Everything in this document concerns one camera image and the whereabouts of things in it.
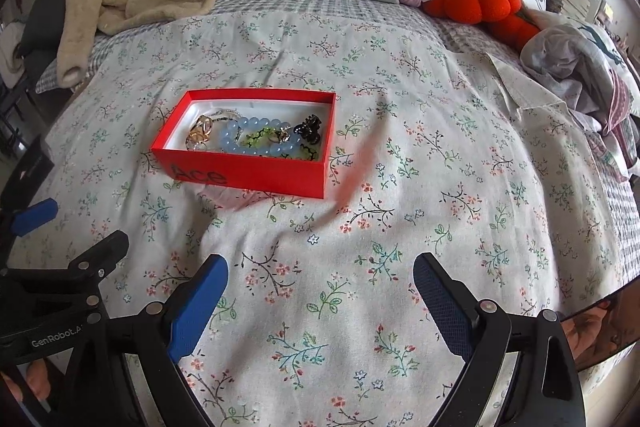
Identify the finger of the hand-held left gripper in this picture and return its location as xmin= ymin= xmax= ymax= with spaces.
xmin=50 ymin=229 xmax=130 ymax=309
xmin=0 ymin=134 xmax=59 ymax=253

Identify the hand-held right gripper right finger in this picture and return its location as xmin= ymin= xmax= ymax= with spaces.
xmin=413 ymin=252 xmax=587 ymax=427

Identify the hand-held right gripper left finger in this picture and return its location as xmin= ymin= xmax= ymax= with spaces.
xmin=60 ymin=253 xmax=230 ymax=427

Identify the red cardboard box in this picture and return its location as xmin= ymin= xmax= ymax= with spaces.
xmin=149 ymin=89 xmax=337 ymax=200

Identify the gold ring with green stone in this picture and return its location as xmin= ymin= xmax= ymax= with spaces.
xmin=187 ymin=116 xmax=219 ymax=146

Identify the black hair claw clip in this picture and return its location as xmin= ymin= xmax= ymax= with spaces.
xmin=293 ymin=116 xmax=322 ymax=146

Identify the person's left hand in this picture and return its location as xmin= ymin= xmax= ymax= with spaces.
xmin=0 ymin=357 xmax=54 ymax=414

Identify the floral bedspread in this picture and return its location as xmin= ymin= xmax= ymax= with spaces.
xmin=10 ymin=9 xmax=627 ymax=427

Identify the dark cloth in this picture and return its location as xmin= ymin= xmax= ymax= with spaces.
xmin=15 ymin=0 xmax=72 ymax=74

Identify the crumpled printed duvet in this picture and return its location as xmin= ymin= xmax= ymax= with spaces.
xmin=520 ymin=9 xmax=640 ymax=174

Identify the orange pumpkin plush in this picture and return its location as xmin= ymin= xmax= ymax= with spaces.
xmin=419 ymin=0 xmax=544 ymax=50

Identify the light blue bead bracelet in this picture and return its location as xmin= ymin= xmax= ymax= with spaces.
xmin=218 ymin=116 xmax=321 ymax=162

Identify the green bead bracelet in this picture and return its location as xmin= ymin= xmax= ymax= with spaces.
xmin=239 ymin=127 xmax=320 ymax=162

